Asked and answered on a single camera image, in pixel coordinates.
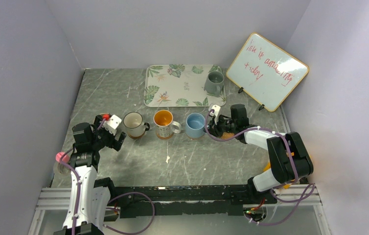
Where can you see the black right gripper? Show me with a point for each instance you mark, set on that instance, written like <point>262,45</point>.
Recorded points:
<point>215,130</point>

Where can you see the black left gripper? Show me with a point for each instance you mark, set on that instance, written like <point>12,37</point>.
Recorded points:
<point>117,144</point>

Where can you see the light blue mug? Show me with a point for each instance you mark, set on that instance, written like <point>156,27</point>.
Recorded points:
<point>194,125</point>

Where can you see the smooth wooden coaster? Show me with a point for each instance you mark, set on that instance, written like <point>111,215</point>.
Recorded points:
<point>136,136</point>

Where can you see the white mug black rim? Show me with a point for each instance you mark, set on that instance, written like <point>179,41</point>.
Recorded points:
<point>134,123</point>

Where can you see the grey-green mug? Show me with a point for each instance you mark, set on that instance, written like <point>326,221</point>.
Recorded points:
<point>214,83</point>

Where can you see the yellow-inside patterned mug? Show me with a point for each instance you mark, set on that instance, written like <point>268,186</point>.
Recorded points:
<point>165,124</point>

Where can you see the woven rattan coaster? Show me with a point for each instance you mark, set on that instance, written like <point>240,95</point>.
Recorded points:
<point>227,136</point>

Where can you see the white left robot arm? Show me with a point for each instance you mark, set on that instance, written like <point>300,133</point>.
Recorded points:
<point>89,196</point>

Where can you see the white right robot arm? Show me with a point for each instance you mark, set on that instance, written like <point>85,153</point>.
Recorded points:
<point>271,141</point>

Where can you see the pink-capped bottle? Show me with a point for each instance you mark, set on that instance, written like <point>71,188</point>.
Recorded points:
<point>60,159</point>

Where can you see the yellow plastic bin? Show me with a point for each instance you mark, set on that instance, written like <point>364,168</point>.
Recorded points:
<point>267,167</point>

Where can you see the leaf-patterned white tray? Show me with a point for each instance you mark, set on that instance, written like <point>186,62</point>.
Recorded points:
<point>179,85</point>

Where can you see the yellow-framed whiteboard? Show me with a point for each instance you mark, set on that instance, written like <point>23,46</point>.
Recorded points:
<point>265,72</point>

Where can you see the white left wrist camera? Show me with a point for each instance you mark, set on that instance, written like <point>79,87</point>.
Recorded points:
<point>111,123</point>

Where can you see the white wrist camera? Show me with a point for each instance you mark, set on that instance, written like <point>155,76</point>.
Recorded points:
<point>111,123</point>
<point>214,110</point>

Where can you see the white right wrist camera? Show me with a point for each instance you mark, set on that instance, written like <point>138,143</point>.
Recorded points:
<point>214,110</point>

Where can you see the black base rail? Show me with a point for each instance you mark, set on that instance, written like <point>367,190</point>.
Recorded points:
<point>178,200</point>

